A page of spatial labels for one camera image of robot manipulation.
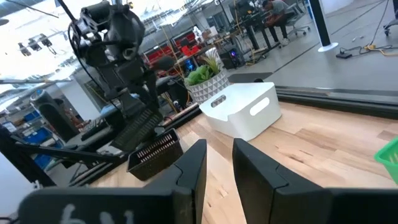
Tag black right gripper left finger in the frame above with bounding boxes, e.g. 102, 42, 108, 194
18, 139, 208, 224

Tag green plastic basket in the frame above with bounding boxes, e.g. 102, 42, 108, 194
373, 136, 398, 184

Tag black ceiling spotlight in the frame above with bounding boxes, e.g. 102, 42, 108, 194
27, 38, 43, 52
39, 33, 53, 48
17, 42, 32, 57

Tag black computer tower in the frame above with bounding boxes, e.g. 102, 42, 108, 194
219, 46, 245, 70

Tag yellow floor cable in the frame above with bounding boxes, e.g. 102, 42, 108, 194
364, 44, 398, 57

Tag blue storage bin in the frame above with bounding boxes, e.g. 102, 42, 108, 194
23, 126, 53, 144

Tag person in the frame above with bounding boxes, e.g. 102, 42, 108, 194
261, 0, 295, 47

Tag grey office chair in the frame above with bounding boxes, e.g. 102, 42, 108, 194
284, 2, 312, 37

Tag red storage bins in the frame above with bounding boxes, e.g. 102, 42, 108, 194
146, 32, 203, 63

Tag potted plant in white pot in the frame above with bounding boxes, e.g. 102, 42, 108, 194
183, 55, 231, 105

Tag black cylindrical air purifier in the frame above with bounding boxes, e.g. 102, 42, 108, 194
29, 89, 80, 142

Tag white plastic storage bin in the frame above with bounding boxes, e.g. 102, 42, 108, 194
198, 82, 282, 142

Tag black workbench desk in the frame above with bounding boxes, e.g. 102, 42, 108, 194
229, 0, 280, 52

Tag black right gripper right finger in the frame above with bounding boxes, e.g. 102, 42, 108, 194
232, 138, 398, 224

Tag black pole with white base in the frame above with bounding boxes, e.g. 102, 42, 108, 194
308, 0, 339, 53

